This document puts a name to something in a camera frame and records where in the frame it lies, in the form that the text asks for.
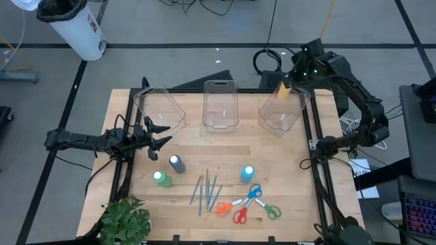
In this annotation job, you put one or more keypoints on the black caster stand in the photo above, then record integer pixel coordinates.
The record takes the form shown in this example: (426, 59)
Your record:
(5, 117)

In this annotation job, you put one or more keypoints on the white rounded device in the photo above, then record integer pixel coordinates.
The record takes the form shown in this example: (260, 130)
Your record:
(391, 211)

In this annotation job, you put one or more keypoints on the grey side desk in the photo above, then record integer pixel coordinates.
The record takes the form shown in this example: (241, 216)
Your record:
(417, 136)

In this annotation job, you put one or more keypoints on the white paper sheet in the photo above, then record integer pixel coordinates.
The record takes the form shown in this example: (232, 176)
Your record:
(361, 165)

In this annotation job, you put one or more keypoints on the black clamp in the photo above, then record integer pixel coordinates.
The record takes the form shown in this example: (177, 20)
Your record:
(272, 240)
(176, 240)

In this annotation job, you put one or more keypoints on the black device on desk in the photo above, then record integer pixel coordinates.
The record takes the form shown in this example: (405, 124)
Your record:
(427, 102)

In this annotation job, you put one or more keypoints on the white trash can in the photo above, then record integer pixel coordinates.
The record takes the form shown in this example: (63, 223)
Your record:
(78, 30)

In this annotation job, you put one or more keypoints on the black perforated computer case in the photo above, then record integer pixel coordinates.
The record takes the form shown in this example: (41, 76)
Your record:
(272, 80)

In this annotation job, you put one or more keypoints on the metal corner bracket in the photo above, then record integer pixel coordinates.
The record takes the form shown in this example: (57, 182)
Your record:
(313, 144)

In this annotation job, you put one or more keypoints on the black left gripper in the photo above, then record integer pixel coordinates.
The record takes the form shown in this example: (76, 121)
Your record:
(141, 137)

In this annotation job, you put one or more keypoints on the green paint bottle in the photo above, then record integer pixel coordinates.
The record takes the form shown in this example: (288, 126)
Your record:
(163, 179)

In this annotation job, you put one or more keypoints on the backlit keyboard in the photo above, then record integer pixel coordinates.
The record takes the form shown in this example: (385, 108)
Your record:
(420, 214)

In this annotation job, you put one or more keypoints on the black floor beam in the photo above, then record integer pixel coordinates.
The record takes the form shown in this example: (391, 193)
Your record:
(381, 175)

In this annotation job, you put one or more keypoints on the clear plastic bin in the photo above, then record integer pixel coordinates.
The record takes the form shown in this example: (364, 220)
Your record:
(220, 105)
(284, 115)
(160, 109)

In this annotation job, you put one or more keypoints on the light blue paint bottle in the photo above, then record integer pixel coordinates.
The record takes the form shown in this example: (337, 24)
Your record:
(247, 174)

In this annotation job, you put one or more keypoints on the black aluminium table frame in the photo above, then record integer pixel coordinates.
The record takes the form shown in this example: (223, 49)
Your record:
(194, 90)

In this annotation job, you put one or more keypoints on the grey stand base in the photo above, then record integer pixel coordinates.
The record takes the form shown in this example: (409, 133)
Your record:
(18, 76)

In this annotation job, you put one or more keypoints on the yellow paint bottle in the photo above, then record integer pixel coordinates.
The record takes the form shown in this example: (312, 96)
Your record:
(283, 92)

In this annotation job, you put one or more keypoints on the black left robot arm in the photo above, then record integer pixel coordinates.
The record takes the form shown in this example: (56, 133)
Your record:
(78, 140)

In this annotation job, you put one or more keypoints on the white trash can lid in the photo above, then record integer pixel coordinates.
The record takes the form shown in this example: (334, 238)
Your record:
(25, 4)

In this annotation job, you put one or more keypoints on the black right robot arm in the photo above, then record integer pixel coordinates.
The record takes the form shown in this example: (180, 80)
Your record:
(361, 98)

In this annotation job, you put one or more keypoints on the dark teal paint bottle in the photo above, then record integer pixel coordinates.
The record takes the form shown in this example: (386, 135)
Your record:
(177, 165)

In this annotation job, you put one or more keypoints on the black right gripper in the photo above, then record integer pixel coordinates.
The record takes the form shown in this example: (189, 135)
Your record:
(308, 63)

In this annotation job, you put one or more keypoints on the green potted plant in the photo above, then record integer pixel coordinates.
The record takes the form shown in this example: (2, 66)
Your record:
(124, 221)

